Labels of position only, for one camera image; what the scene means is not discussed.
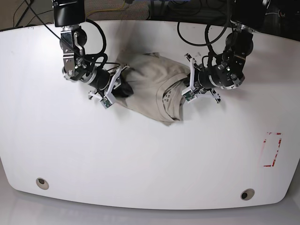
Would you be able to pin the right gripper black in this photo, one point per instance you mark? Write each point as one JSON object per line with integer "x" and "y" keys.
{"x": 123, "y": 91}

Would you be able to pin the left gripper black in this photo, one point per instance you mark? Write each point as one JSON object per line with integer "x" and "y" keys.
{"x": 186, "y": 81}

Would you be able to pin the beige t-shirt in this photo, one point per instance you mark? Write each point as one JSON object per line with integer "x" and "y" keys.
{"x": 157, "y": 83}

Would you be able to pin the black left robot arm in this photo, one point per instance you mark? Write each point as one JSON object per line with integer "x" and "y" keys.
{"x": 225, "y": 70}

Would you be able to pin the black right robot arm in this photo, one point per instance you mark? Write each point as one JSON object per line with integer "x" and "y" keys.
{"x": 79, "y": 66}

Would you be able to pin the red tape rectangle marking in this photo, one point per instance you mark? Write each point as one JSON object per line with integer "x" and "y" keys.
{"x": 271, "y": 146}

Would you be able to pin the left table grommet hole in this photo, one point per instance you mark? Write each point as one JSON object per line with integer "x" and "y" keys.
{"x": 42, "y": 183}

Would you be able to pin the table grommet hole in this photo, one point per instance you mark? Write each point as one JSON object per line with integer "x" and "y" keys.
{"x": 247, "y": 194}
{"x": 42, "y": 183}

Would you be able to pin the right table grommet hole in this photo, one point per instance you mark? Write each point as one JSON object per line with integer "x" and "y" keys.
{"x": 247, "y": 194}

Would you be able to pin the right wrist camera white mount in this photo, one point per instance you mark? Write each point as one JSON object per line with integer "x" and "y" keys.
{"x": 110, "y": 91}

